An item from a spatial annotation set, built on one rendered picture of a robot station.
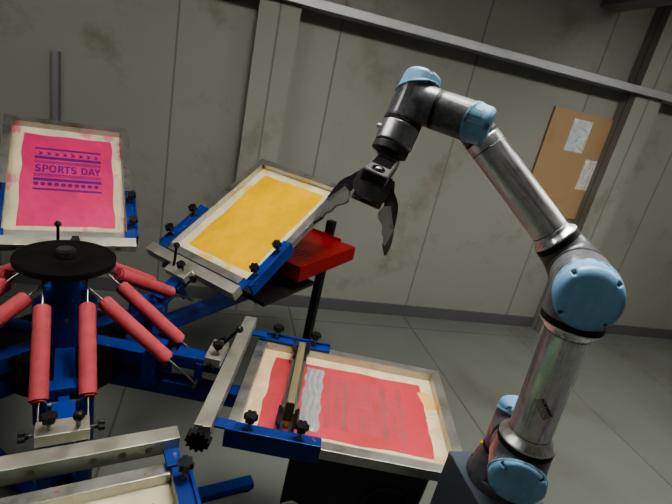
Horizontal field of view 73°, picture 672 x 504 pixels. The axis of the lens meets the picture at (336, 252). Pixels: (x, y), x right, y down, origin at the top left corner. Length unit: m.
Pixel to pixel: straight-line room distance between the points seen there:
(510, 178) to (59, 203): 2.15
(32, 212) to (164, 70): 1.75
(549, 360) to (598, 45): 4.25
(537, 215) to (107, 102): 3.45
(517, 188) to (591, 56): 4.03
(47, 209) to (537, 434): 2.27
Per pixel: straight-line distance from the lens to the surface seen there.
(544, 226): 1.03
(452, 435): 1.78
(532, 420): 1.05
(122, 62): 3.97
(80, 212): 2.59
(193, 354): 1.77
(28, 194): 2.66
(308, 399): 1.76
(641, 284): 6.32
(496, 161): 1.02
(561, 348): 0.97
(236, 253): 2.27
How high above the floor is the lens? 2.04
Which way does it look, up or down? 20 degrees down
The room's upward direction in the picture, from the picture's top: 12 degrees clockwise
